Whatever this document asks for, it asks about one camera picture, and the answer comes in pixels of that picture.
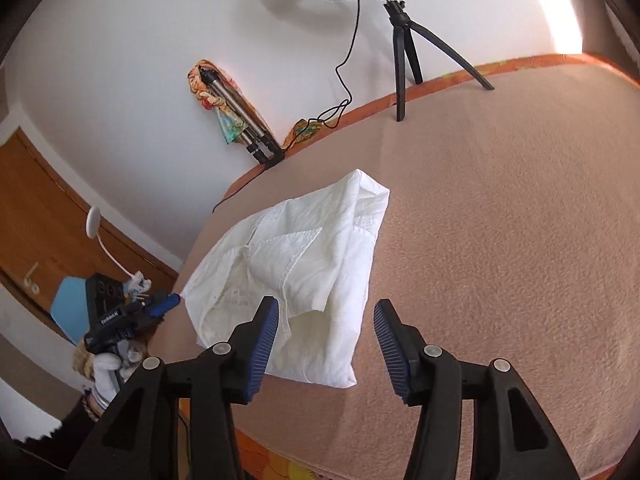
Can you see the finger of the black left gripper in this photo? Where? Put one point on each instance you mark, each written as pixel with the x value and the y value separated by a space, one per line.
pixel 158 305

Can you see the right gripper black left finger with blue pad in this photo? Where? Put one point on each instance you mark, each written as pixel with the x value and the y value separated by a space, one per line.
pixel 136 437

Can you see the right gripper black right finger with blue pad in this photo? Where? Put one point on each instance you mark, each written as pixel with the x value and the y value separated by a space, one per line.
pixel 512 437

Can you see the white long-sleeve shirt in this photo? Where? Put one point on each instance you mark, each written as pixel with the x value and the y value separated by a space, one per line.
pixel 314 255

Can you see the white gloved left hand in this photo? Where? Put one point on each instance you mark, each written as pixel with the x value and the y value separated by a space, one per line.
pixel 107 371

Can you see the white desk lamp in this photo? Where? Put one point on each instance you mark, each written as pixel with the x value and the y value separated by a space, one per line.
pixel 137 285

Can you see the blue chair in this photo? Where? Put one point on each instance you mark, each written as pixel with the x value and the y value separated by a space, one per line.
pixel 69 308

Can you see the wooden cabinet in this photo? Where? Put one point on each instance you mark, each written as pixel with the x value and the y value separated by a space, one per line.
pixel 43 236

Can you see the colourful patterned scarf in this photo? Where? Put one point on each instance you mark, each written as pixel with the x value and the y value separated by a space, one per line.
pixel 303 130

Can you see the folded silver tripod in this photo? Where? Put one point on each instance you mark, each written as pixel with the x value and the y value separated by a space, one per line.
pixel 258 140

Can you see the beige fleece blanket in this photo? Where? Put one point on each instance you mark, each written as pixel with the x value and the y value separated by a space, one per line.
pixel 512 232

